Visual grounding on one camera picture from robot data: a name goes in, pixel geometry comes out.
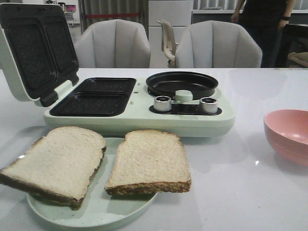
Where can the left grey upholstered chair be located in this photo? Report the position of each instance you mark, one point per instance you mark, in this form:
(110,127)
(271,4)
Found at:
(113,44)

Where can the white cabinet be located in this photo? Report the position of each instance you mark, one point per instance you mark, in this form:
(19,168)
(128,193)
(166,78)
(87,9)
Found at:
(178,13)

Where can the right grey upholstered chair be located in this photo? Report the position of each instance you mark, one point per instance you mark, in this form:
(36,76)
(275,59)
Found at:
(217,44)

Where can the person in black clothes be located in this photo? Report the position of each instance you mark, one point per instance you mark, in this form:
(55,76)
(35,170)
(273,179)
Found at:
(263,20)

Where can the right silver control knob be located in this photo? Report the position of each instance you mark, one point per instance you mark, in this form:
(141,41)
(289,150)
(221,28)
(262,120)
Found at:
(208,105)

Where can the mint green sandwich maker lid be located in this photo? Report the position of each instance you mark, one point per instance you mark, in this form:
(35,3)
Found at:
(37,54)

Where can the silver control knob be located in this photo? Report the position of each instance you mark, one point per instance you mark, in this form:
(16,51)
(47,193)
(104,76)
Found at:
(162,103)
(208,105)

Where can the black round frying pan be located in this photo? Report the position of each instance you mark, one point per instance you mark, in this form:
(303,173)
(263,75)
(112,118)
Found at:
(167,83)

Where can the white bread slice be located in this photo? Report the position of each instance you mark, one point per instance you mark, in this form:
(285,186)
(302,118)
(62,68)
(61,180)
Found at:
(59,166)
(150,161)

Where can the mint green round plate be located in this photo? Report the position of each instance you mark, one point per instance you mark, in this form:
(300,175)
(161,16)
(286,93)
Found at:
(98,210)

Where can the beige office chair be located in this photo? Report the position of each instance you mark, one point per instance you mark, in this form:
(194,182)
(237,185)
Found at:
(168,43)

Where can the left silver control knob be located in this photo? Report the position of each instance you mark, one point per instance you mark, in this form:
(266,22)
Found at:
(162,103)

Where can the grey upholstered chair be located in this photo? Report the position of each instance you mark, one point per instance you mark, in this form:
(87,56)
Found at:
(113,44)
(217,44)

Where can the mint green breakfast maker base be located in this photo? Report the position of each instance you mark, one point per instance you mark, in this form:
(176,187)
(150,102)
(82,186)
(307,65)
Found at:
(114,106)

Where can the pink bowl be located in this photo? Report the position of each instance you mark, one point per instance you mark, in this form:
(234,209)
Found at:
(287,133)

